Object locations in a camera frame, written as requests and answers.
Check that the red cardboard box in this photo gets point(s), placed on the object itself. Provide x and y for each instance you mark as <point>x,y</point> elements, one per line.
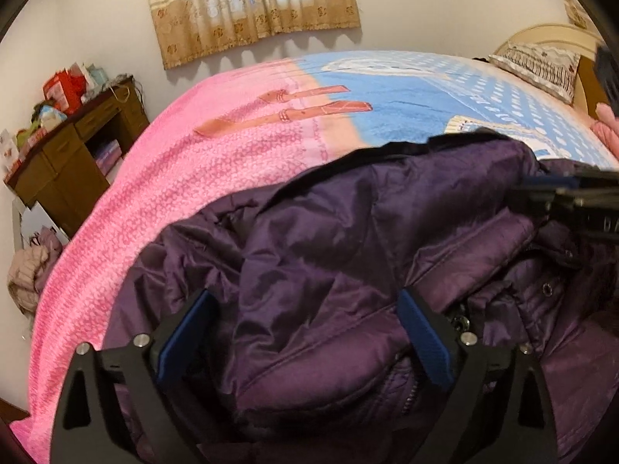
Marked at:
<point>60,89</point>

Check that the pile of beige clothes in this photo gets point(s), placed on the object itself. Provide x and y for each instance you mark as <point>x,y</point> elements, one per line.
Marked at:
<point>26,270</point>

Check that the beige patterned side curtain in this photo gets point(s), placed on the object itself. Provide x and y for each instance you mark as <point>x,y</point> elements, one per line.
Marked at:
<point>575,12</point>

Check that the brown wooden desk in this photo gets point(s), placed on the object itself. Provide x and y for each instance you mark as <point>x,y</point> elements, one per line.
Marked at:
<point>63,179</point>

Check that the stack of flat boxes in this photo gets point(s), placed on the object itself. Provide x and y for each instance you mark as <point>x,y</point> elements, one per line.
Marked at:
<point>106,154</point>

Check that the light blue bottle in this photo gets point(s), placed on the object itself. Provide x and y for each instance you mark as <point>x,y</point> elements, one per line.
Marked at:
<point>99,77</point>

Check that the purple quilted jacket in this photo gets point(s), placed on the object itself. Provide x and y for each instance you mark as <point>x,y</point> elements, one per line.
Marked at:
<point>314,251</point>

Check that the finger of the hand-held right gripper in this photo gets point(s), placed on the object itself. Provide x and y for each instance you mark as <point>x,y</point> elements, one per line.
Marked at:
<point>551,181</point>
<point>532,200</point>

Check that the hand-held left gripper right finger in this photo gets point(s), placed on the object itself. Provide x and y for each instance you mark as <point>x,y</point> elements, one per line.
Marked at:
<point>428,343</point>

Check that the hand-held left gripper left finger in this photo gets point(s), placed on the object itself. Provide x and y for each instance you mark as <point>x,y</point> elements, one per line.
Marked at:
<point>179,348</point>

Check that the patterned grey pillow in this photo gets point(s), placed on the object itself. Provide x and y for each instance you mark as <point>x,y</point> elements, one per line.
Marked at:
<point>537,65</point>

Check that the folded pink quilt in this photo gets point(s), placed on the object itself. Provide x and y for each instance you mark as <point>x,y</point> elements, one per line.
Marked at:
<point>607,130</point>

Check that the white picture carton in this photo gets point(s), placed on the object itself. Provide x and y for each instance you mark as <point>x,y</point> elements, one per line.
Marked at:
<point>7,152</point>

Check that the light blue packet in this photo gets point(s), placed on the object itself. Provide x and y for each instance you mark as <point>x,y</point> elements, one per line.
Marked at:
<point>51,116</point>

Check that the green cloth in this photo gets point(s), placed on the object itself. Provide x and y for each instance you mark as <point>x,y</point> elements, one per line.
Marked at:
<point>26,136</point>

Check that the white paper bag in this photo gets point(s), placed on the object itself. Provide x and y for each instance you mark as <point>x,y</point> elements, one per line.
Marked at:
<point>36,225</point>

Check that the cream and wooden bed headboard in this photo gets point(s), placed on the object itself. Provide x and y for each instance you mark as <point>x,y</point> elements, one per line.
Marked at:
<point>546,34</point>

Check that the bed with pink-blue bedspread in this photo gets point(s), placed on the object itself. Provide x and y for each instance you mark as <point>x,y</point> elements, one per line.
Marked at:
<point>169,179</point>

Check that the beige patterned window curtain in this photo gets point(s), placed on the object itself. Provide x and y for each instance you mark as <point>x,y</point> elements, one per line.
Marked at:
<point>242,24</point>

